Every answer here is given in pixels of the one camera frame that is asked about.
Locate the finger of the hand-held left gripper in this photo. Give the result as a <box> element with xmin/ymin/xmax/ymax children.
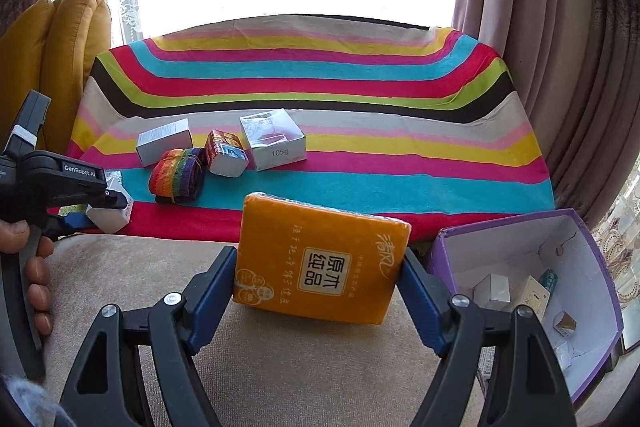
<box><xmin>47</xmin><ymin>188</ymin><xmax>129</xmax><ymax>217</ymax></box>
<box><xmin>44</xmin><ymin>213</ymin><xmax>99</xmax><ymax>239</ymax></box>

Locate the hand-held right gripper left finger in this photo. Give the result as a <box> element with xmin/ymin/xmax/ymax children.
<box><xmin>60</xmin><ymin>245</ymin><xmax>238</xmax><ymax>427</ymax></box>

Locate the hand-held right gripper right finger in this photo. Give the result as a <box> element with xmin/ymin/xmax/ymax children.
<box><xmin>397</xmin><ymin>248</ymin><xmax>577</xmax><ymax>427</ymax></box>

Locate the white silver-sided box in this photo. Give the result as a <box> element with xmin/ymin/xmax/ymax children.
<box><xmin>472</xmin><ymin>274</ymin><xmax>511</xmax><ymax>311</ymax></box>

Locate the purple cardboard box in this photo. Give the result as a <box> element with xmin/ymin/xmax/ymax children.
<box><xmin>429</xmin><ymin>208</ymin><xmax>627</xmax><ymax>404</ymax></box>

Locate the cream cardboard box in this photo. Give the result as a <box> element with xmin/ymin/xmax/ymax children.
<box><xmin>509</xmin><ymin>275</ymin><xmax>551</xmax><ymax>323</ymax></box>

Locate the orange tissue pack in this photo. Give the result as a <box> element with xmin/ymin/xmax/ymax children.
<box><xmin>232</xmin><ymin>191</ymin><xmax>414</xmax><ymax>326</ymax></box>

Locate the small gold and white box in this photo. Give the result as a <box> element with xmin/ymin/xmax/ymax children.
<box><xmin>553</xmin><ymin>310</ymin><xmax>577</xmax><ymax>338</ymax></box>

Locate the person's left hand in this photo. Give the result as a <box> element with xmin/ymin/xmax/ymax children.
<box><xmin>0</xmin><ymin>221</ymin><xmax>55</xmax><ymax>336</ymax></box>

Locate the white cardboard box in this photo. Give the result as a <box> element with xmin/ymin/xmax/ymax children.
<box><xmin>135</xmin><ymin>119</ymin><xmax>194</xmax><ymax>168</ymax></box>

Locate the yellow sofa cushion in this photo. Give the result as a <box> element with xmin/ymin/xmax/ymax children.
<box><xmin>0</xmin><ymin>0</ymin><xmax>114</xmax><ymax>158</ymax></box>

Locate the red and white box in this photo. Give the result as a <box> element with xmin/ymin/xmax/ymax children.
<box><xmin>204</xmin><ymin>129</ymin><xmax>250</xmax><ymax>178</ymax></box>

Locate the white 105g box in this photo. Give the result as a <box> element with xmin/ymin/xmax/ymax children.
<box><xmin>239</xmin><ymin>109</ymin><xmax>307</xmax><ymax>172</ymax></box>

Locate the grey fuzzy cloth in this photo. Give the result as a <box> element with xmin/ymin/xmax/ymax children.
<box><xmin>0</xmin><ymin>374</ymin><xmax>76</xmax><ymax>427</ymax></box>

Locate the mauve pleated curtain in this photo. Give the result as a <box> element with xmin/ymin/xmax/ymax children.
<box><xmin>451</xmin><ymin>0</ymin><xmax>640</xmax><ymax>229</ymax></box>

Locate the rainbow striped strap roll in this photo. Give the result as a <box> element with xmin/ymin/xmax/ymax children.
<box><xmin>148</xmin><ymin>147</ymin><xmax>206</xmax><ymax>203</ymax></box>

